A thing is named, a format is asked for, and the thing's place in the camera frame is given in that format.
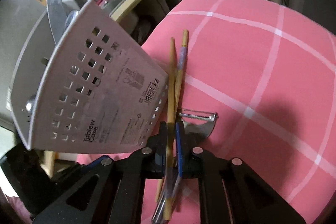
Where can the wooden chopstick purple band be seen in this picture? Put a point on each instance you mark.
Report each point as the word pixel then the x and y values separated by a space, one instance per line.
pixel 180 68

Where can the plain wooden chopstick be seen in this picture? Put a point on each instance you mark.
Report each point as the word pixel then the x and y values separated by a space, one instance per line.
pixel 167 210

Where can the steel kitchen knife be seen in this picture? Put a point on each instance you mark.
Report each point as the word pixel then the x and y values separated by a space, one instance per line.
pixel 57 18

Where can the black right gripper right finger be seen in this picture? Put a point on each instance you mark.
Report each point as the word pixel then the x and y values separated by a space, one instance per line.
pixel 230 191

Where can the grey perforated utensil holder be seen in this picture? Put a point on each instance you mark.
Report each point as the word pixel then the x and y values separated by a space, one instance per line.
pixel 96 91

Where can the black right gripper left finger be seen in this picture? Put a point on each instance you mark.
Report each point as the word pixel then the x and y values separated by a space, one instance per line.
pixel 107 190

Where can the steel vegetable peeler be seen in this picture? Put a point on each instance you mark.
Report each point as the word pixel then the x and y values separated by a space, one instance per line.
pixel 198 123

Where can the pink checked tablecloth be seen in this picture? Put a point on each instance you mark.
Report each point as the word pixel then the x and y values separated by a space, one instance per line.
pixel 269 73

